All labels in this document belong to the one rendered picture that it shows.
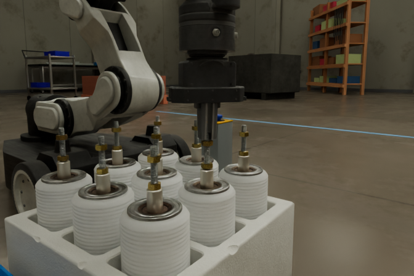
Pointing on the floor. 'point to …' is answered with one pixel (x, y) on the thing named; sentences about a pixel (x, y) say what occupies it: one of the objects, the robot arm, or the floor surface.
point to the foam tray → (56, 250)
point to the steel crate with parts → (268, 75)
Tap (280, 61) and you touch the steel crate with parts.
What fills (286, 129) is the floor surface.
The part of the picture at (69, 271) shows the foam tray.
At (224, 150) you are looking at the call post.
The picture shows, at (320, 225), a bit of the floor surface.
